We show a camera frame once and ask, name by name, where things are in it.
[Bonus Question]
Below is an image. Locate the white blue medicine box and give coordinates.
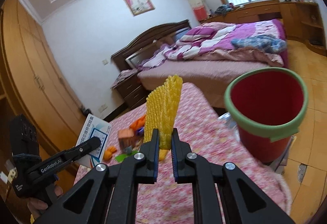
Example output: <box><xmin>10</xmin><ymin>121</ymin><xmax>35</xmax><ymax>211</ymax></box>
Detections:
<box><xmin>76</xmin><ymin>114</ymin><xmax>112</xmax><ymax>168</ymax></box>

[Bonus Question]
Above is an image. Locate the large yellow foam net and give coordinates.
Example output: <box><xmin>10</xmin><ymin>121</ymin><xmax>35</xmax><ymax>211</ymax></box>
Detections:
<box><xmin>143</xmin><ymin>75</ymin><xmax>183</xmax><ymax>161</ymax></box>

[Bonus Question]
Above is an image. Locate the person's left hand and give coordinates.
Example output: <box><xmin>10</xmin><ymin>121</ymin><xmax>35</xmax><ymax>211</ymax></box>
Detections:
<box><xmin>27</xmin><ymin>184</ymin><xmax>63</xmax><ymax>219</ymax></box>

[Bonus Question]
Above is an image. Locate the green snack wrapper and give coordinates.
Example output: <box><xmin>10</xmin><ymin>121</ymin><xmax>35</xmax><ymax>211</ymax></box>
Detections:
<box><xmin>115</xmin><ymin>150</ymin><xmax>138</xmax><ymax>163</ymax></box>

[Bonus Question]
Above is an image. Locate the small orange peel piece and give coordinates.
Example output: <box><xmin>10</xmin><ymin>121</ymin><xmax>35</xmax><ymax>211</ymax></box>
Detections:
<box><xmin>103</xmin><ymin>145</ymin><xmax>117</xmax><ymax>161</ymax></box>

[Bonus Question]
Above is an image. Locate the orange cardboard box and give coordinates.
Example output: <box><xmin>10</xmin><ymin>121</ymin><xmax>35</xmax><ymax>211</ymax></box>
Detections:
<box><xmin>118</xmin><ymin>128</ymin><xmax>139</xmax><ymax>154</ymax></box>

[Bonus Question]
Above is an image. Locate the purple plastic wrapper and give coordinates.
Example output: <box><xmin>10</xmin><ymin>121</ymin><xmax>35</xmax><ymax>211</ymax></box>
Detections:
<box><xmin>135</xmin><ymin>127</ymin><xmax>144</xmax><ymax>137</ymax></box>

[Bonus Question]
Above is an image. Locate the dark wooden nightstand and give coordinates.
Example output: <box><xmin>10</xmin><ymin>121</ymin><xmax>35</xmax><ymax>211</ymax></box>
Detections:
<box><xmin>111</xmin><ymin>69</ymin><xmax>149</xmax><ymax>109</ymax></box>

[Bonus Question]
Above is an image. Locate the wooden wardrobe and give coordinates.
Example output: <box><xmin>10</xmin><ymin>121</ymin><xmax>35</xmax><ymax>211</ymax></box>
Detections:
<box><xmin>1</xmin><ymin>0</ymin><xmax>85</xmax><ymax>159</ymax></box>

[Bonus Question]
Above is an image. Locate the red bucket green rim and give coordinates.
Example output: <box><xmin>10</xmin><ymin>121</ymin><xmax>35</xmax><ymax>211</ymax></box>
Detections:
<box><xmin>224</xmin><ymin>67</ymin><xmax>308</xmax><ymax>164</ymax></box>

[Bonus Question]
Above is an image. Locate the wooden bed with headboard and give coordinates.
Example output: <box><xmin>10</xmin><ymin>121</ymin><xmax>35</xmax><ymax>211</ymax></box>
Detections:
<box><xmin>111</xmin><ymin>19</ymin><xmax>289</xmax><ymax>108</ymax></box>

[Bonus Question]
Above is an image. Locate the purple white quilt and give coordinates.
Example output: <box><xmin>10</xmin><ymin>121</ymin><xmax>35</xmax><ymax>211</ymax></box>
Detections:
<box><xmin>138</xmin><ymin>19</ymin><xmax>288</xmax><ymax>71</ymax></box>

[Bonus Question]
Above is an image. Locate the framed wedding photo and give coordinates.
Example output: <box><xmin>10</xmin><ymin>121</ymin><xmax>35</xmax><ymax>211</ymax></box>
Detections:
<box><xmin>124</xmin><ymin>0</ymin><xmax>155</xmax><ymax>16</ymax></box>

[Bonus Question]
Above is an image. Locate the blue plaid clothing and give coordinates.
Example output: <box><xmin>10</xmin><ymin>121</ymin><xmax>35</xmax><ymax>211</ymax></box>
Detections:
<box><xmin>231</xmin><ymin>34</ymin><xmax>287</xmax><ymax>54</ymax></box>

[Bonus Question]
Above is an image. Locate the clothes pile on desk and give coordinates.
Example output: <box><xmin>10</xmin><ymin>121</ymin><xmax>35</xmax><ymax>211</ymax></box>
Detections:
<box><xmin>215</xmin><ymin>4</ymin><xmax>234</xmax><ymax>16</ymax></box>

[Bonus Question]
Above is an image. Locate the wooden desk cabinet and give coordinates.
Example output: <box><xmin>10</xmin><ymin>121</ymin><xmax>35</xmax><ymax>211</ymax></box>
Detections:
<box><xmin>199</xmin><ymin>0</ymin><xmax>327</xmax><ymax>56</ymax></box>

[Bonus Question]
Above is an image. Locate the wooden corner shelf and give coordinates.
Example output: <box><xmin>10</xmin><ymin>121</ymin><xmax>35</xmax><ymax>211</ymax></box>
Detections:
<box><xmin>297</xmin><ymin>2</ymin><xmax>326</xmax><ymax>56</ymax></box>

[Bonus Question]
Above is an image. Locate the black plug on wall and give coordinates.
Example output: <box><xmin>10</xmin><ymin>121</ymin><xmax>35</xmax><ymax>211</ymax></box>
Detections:
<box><xmin>80</xmin><ymin>107</ymin><xmax>92</xmax><ymax>117</ymax></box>

